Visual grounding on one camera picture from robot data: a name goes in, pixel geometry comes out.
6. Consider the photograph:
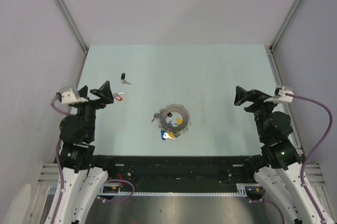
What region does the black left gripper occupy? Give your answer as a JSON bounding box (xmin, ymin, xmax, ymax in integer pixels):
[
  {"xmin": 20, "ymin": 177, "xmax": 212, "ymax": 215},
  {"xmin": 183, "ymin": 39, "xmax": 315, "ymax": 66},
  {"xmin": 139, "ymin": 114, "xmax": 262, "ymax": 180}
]
[{"xmin": 76, "ymin": 80, "xmax": 113, "ymax": 139}]

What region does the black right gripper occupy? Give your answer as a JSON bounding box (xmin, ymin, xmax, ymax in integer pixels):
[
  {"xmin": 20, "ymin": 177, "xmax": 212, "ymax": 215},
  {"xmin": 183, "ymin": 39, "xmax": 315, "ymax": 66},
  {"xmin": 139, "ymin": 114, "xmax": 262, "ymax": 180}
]
[{"xmin": 234, "ymin": 86, "xmax": 283, "ymax": 140}]

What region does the steel disc keyring holder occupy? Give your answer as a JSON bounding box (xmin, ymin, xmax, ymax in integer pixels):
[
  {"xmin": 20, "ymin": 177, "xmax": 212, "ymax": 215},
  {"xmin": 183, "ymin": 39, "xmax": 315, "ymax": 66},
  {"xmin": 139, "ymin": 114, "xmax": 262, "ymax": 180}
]
[{"xmin": 151, "ymin": 104, "xmax": 191, "ymax": 134}]

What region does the yellow plastic key tag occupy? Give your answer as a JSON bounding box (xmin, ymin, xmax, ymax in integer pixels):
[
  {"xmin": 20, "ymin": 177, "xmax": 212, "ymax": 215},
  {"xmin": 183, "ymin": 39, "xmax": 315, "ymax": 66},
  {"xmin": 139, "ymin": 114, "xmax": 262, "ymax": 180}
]
[{"xmin": 174, "ymin": 118, "xmax": 183, "ymax": 125}]

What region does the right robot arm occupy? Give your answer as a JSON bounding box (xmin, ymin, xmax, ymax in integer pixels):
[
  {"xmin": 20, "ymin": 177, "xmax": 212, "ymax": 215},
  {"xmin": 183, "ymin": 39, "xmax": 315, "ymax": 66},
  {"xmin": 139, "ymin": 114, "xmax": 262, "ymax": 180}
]
[{"xmin": 234, "ymin": 86, "xmax": 335, "ymax": 223}]

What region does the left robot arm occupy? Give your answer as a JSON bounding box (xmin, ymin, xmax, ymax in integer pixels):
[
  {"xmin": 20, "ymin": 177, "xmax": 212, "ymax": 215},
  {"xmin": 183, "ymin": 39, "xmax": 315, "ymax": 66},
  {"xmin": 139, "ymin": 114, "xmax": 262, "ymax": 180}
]
[{"xmin": 45, "ymin": 81, "xmax": 116, "ymax": 223}]

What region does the silver key with red tag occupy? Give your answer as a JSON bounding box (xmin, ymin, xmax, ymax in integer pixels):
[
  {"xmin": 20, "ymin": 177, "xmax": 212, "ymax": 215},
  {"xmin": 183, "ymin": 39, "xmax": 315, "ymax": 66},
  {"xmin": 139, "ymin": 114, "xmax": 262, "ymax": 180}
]
[{"xmin": 113, "ymin": 92, "xmax": 124, "ymax": 96}]

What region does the red plastic key tag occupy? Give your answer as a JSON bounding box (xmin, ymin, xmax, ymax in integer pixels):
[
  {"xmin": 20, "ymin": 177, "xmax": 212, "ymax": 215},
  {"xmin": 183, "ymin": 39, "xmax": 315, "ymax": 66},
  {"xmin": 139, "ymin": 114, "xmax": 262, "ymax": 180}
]
[{"xmin": 115, "ymin": 96, "xmax": 123, "ymax": 101}]

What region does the silver key by black fob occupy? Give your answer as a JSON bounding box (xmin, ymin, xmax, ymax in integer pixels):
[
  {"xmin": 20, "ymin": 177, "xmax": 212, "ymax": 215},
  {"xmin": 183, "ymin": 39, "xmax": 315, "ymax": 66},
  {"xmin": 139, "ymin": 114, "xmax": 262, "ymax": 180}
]
[{"xmin": 122, "ymin": 80, "xmax": 131, "ymax": 85}]

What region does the aluminium front crossbar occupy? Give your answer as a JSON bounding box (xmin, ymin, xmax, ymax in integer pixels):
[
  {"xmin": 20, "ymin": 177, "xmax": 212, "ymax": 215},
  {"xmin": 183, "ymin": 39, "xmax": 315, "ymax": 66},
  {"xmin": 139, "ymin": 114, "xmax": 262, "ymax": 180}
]
[{"xmin": 37, "ymin": 163, "xmax": 325, "ymax": 186}]

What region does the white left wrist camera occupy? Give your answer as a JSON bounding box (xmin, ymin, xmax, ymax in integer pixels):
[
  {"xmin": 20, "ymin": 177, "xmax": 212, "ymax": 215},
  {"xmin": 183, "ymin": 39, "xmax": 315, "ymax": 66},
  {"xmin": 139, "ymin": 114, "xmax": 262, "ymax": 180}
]
[{"xmin": 51, "ymin": 86, "xmax": 79, "ymax": 105}]

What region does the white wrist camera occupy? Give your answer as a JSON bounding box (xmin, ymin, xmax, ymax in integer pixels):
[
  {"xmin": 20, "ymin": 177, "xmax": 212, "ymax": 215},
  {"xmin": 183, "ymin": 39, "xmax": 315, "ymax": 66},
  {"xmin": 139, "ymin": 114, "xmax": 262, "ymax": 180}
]
[
  {"xmin": 264, "ymin": 86, "xmax": 294, "ymax": 104},
  {"xmin": 51, "ymin": 86, "xmax": 79, "ymax": 105}
]

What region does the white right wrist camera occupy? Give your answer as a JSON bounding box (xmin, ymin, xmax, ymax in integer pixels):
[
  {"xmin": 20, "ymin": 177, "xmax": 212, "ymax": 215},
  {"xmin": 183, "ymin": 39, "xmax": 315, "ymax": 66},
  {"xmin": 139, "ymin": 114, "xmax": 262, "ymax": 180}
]
[{"xmin": 264, "ymin": 86, "xmax": 294, "ymax": 104}]

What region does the aluminium frame rail right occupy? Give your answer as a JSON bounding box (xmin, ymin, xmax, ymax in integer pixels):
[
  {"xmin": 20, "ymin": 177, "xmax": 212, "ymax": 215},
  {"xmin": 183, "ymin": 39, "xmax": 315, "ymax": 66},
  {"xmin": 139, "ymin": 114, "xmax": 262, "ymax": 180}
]
[{"xmin": 265, "ymin": 46, "xmax": 306, "ymax": 157}]

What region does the aluminium frame rail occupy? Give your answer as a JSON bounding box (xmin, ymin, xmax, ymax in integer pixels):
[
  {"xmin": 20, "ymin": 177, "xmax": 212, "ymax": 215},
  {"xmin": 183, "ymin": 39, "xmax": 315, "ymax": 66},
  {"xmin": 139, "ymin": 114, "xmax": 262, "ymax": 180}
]
[
  {"xmin": 265, "ymin": 46, "xmax": 306, "ymax": 157},
  {"xmin": 54, "ymin": 48, "xmax": 90, "ymax": 164}
]

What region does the aluminium frame rail left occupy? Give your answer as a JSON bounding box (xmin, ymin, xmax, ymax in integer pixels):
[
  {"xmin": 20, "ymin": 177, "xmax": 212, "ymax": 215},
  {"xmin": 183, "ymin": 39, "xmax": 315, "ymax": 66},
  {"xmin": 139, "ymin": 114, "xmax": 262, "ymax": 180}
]
[{"xmin": 54, "ymin": 48, "xmax": 90, "ymax": 164}]

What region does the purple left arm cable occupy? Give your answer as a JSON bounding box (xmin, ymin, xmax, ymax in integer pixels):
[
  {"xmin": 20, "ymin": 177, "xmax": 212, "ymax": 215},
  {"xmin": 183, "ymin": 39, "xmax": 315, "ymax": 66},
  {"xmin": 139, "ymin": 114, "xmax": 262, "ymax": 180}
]
[{"xmin": 49, "ymin": 97, "xmax": 135, "ymax": 224}]

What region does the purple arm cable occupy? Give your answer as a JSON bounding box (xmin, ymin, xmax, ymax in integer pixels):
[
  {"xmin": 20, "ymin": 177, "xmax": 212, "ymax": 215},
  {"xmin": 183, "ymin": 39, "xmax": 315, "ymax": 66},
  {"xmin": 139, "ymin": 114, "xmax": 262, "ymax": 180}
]
[
  {"xmin": 259, "ymin": 93, "xmax": 333, "ymax": 224},
  {"xmin": 49, "ymin": 97, "xmax": 135, "ymax": 224}
]

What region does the yellow key tag on ring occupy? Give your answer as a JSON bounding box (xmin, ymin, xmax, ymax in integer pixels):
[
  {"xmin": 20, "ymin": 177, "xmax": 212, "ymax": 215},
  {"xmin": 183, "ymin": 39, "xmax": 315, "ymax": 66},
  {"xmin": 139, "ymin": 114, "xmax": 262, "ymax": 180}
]
[{"xmin": 163, "ymin": 132, "xmax": 175, "ymax": 140}]

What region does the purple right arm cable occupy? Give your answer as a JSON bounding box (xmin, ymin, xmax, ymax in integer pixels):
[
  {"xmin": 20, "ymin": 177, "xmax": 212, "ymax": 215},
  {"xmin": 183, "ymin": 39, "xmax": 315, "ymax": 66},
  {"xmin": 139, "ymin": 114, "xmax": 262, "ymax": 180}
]
[{"xmin": 259, "ymin": 93, "xmax": 333, "ymax": 224}]

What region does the white slotted cable duct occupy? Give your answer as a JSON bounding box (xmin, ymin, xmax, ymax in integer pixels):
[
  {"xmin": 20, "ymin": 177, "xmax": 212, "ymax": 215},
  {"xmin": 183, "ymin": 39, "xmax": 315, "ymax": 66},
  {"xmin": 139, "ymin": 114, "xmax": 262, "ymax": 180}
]
[{"xmin": 48, "ymin": 183, "xmax": 264, "ymax": 198}]

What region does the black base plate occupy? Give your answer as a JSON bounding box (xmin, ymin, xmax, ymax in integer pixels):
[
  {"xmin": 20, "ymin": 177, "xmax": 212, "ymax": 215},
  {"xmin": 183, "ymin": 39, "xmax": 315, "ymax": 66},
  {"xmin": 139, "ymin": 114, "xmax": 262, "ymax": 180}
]
[{"xmin": 94, "ymin": 155, "xmax": 258, "ymax": 196}]

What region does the aluminium frame post right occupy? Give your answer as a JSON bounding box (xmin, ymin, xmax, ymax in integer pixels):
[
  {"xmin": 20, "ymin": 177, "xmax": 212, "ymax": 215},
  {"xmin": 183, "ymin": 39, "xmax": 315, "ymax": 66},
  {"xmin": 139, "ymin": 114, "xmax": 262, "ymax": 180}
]
[{"xmin": 269, "ymin": 0, "xmax": 303, "ymax": 53}]

